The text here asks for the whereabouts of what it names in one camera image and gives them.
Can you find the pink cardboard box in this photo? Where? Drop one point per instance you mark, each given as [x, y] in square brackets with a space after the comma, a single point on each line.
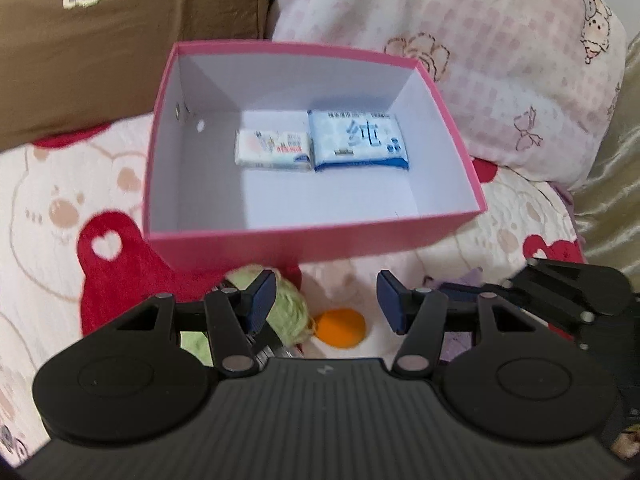
[310, 245]

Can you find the brown pillow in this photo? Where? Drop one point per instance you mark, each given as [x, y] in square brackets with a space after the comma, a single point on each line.
[125, 60]

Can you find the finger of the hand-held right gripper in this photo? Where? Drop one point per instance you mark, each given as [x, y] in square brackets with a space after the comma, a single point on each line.
[590, 282]
[460, 292]

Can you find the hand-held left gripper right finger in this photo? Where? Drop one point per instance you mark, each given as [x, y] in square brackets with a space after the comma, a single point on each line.
[392, 302]

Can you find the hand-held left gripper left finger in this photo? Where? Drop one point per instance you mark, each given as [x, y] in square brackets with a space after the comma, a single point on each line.
[262, 302]

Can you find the green yarn ball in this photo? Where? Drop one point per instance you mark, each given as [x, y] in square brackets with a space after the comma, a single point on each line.
[290, 310]

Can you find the pink checked pillow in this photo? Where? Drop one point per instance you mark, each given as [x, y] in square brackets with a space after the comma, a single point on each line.
[475, 35]

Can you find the gold satin cloth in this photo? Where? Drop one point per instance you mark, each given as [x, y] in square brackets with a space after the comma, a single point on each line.
[615, 185]

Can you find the blue wet wipes pack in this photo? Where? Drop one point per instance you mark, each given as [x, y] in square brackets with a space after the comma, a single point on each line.
[330, 135]

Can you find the orange fruit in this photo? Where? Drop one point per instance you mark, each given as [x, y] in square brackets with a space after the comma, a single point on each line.
[340, 328]

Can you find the bear printed blanket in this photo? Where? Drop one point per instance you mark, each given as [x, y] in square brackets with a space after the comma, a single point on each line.
[50, 260]

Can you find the small white tissue pack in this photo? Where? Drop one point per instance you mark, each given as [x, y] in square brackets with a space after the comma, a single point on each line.
[270, 152]

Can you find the purple plush toy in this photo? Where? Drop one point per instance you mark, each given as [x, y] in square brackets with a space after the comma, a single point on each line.
[465, 276]

